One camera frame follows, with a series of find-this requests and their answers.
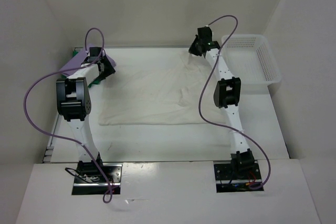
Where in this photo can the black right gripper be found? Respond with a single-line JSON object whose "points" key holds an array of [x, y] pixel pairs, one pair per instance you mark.
{"points": [[192, 49]]}

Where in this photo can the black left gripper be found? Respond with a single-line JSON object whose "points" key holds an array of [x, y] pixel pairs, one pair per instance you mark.
{"points": [[109, 68]]}

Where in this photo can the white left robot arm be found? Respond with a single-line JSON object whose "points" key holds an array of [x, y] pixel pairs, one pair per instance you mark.
{"points": [[80, 127]]}

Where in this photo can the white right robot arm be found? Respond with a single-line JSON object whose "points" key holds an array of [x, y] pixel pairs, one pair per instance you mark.
{"points": [[226, 97]]}

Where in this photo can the green t shirt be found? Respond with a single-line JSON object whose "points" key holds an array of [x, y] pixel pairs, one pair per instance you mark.
{"points": [[88, 71]]}

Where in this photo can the white t shirt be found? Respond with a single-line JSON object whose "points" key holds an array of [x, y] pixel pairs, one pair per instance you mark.
{"points": [[162, 91]]}

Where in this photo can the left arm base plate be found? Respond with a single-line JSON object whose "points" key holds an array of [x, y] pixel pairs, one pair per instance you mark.
{"points": [[89, 181]]}

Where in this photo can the purple t shirt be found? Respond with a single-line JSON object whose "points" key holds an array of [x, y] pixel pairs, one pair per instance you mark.
{"points": [[78, 59]]}

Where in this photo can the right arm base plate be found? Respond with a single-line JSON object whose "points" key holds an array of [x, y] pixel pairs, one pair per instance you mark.
{"points": [[229, 181]]}

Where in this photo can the white plastic basket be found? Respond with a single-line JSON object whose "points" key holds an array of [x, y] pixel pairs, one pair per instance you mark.
{"points": [[250, 57]]}

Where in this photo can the aluminium table edge rail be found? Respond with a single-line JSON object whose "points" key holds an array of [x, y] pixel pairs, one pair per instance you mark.
{"points": [[65, 107]]}

